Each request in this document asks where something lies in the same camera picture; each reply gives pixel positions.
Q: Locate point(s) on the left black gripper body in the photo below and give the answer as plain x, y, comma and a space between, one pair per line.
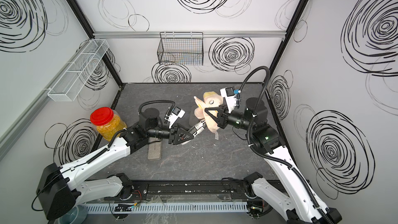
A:
171, 134

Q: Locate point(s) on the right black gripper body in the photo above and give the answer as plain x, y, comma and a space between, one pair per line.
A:
224, 122

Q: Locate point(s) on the grey rectangular eyeglass case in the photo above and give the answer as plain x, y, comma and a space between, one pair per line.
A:
154, 149

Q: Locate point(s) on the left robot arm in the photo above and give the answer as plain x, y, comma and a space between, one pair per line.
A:
61, 188

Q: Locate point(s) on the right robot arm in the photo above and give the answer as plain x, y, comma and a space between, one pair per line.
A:
298, 203

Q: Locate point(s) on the grey fabric oval eyeglass case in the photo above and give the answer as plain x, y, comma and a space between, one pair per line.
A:
193, 120

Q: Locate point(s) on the red lid jar yellow grains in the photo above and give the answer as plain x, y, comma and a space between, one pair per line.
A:
107, 122

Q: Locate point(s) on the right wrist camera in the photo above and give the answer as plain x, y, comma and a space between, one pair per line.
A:
232, 98

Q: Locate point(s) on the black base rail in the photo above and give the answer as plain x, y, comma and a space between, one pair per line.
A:
235, 189

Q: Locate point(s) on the black wire wall basket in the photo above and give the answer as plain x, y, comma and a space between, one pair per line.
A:
186, 48

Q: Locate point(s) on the white slotted cable duct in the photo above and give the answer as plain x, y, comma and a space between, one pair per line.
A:
166, 208

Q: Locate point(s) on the white wire wall shelf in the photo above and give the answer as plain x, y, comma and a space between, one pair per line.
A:
78, 71

